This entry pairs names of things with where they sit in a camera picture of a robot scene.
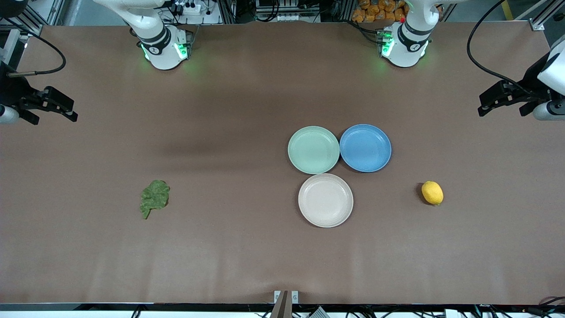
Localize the yellow lemon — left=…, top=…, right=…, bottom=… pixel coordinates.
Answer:
left=421, top=181, right=444, bottom=206

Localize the green lettuce leaf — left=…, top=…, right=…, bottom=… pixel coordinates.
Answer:
left=140, top=179, right=171, bottom=220

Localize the aluminium corner profile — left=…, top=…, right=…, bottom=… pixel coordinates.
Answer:
left=527, top=0, right=565, bottom=31

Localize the blue plate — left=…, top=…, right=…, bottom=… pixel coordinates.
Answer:
left=339, top=124, right=392, bottom=173

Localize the bag of orange items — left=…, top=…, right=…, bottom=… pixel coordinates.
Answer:
left=352, top=0, right=407, bottom=23

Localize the white power strip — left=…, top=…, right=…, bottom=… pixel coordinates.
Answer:
left=174, top=1, right=203, bottom=15

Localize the light green plate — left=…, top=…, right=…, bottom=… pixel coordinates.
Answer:
left=288, top=126, right=340, bottom=174

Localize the beige plate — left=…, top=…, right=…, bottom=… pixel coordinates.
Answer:
left=298, top=173, right=354, bottom=228

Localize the background equipment box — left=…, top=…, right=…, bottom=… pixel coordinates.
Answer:
left=255, top=0, right=320, bottom=23

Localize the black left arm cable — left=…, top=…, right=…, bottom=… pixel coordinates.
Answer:
left=467, top=0, right=543, bottom=96

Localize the aluminium frame profile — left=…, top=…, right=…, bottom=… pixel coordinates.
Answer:
left=0, top=18, right=45, bottom=67

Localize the brown camera post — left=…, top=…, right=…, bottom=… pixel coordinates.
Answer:
left=270, top=291, right=293, bottom=318

